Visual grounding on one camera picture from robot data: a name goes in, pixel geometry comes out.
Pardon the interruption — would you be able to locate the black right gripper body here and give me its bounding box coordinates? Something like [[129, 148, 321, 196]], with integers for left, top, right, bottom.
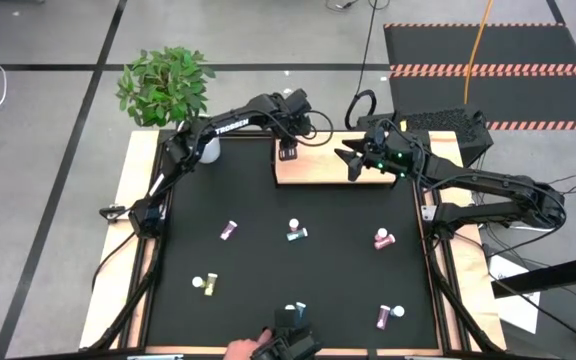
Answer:
[[365, 124, 427, 180]]

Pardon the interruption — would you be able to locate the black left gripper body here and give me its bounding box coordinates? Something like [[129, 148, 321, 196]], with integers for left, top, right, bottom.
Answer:
[[273, 88, 317, 142]]

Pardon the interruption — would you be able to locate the light purple medicine bottle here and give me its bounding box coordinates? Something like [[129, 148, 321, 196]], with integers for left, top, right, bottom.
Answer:
[[220, 219, 239, 242]]

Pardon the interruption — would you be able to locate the dark purple medicine bottle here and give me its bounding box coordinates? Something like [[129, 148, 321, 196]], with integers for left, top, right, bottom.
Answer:
[[375, 304, 392, 331]]

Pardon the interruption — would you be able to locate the black perforated computer case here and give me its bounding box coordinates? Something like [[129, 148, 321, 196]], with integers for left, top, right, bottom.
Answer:
[[356, 105, 495, 166]]

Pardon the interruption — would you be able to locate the green plant in white pot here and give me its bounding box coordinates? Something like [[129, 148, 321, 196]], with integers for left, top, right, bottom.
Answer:
[[115, 46, 222, 165]]

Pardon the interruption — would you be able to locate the black hazard-striped floor mat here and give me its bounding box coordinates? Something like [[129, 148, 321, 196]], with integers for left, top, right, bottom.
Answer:
[[382, 22, 576, 132]]

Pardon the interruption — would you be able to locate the black and silver clamp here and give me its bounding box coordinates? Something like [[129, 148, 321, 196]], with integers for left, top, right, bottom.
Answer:
[[98, 203, 134, 224]]

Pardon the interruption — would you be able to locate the white paper sheet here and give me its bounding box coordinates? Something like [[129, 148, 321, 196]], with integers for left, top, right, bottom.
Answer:
[[487, 252, 542, 335]]

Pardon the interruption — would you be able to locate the person's hand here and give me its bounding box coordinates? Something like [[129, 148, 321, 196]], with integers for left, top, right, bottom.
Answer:
[[222, 327, 273, 360]]

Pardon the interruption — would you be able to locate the thin black cable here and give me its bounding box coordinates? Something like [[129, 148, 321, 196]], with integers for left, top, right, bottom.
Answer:
[[343, 0, 380, 131]]

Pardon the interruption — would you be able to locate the orange cable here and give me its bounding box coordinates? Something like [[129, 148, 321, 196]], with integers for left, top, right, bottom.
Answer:
[[462, 0, 495, 105]]

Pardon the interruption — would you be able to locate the black table frame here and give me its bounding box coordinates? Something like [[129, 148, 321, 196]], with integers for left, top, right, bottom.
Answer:
[[80, 128, 504, 360]]

